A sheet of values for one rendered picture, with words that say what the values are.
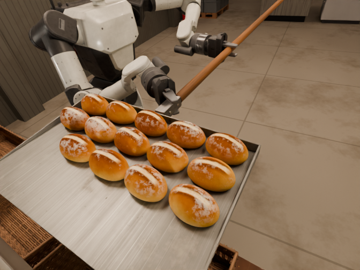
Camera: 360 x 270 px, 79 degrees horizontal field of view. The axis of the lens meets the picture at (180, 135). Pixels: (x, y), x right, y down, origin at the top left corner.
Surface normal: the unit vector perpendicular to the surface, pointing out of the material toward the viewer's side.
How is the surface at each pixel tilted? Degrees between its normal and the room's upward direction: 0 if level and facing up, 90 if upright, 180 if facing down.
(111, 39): 91
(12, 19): 90
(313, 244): 0
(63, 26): 66
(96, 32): 86
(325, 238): 0
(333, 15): 90
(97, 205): 1
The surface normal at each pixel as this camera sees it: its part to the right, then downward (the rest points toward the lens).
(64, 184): -0.07, -0.75
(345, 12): -0.41, 0.62
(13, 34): 0.89, 0.25
